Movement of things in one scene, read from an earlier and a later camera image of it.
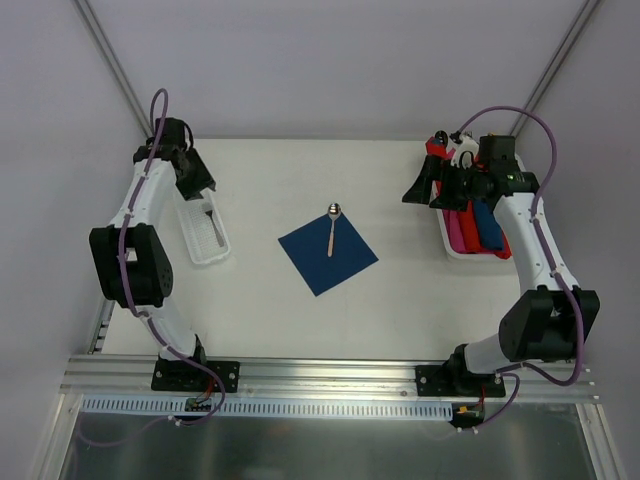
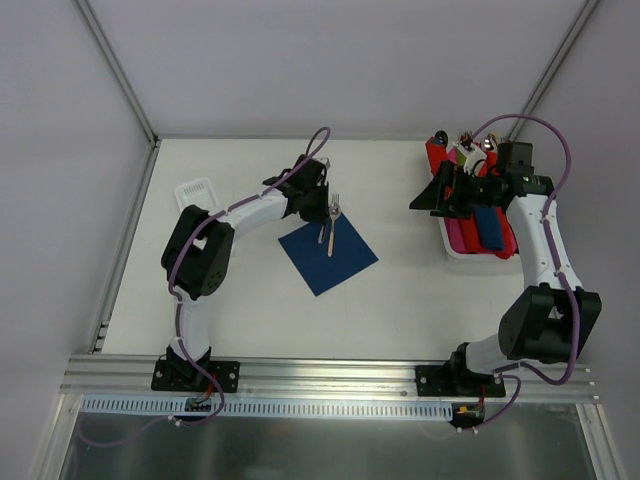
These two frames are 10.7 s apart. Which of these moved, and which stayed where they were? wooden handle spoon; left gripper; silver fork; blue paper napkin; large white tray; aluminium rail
Moved: left gripper; silver fork
Stayed: wooden handle spoon; blue paper napkin; aluminium rail; large white tray
